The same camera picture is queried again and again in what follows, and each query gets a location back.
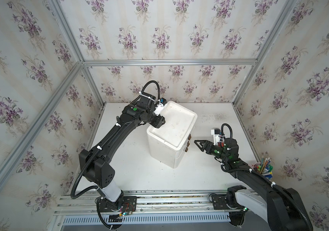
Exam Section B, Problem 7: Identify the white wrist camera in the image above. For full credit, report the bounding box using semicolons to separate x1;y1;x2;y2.
211;129;225;148
154;98;166;116

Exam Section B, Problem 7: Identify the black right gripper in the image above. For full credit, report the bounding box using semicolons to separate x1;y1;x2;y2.
195;140;230;163

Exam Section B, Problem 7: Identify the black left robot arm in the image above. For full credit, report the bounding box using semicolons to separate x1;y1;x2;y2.
70;80;167;203

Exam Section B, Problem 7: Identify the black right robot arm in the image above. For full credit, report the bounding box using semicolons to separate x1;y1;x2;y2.
194;123;313;231

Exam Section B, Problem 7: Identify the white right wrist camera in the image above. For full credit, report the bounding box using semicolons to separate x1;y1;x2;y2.
211;129;225;148

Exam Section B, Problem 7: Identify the pink pen cup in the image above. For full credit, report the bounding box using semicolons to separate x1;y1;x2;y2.
252;157;274;180

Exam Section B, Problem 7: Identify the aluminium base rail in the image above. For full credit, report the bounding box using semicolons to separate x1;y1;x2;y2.
48;191;249;231

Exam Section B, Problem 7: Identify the white plastic drawer cabinet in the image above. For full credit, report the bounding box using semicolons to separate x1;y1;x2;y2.
147;101;198;169

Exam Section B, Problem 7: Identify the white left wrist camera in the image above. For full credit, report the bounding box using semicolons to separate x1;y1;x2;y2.
154;98;166;116

